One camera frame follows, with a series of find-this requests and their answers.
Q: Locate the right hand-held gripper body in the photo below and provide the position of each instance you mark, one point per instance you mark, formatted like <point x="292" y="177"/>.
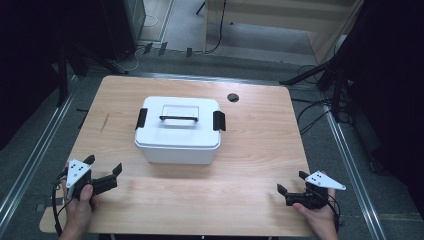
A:
<point x="316" y="191"/>

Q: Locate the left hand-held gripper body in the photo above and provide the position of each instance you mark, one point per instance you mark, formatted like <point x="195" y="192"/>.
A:
<point x="77" y="173"/>

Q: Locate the white plastic storage box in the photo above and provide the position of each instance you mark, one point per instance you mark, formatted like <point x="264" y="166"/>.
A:
<point x="180" y="155"/>

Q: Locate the person's right hand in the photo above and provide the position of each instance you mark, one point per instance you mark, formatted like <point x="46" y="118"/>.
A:
<point x="318" y="221"/>

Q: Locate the person's left hand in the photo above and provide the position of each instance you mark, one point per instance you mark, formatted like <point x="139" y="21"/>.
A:
<point x="79" y="210"/>

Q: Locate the black metal stand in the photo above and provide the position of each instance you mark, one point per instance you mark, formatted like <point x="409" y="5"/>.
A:
<point x="63" y="76"/>

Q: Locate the black round table grommet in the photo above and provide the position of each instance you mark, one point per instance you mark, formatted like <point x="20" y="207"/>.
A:
<point x="233" y="97"/>

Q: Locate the black tripod stand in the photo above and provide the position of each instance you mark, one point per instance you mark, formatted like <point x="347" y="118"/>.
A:
<point x="333" y="71"/>

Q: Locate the dark cabinet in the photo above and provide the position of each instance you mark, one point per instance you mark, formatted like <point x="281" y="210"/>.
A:
<point x="123" y="26"/>

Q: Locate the light wooden furniture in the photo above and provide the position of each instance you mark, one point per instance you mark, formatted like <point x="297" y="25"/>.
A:
<point x="283" y="16"/>

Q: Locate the aluminium floor rail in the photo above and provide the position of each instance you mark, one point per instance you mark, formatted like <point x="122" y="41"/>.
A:
<point x="33" y="160"/>
<point x="353" y="173"/>

